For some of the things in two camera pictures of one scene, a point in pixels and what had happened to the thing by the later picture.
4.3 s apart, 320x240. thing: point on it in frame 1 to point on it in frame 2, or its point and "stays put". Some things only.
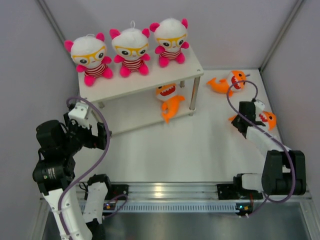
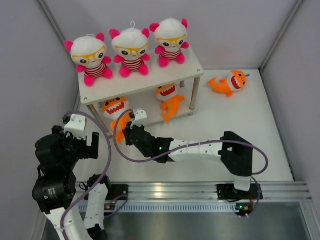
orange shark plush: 223,85 stays put
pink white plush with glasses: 170,34 stays put
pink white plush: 88,52 stays put
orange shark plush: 267,117 to 112,107
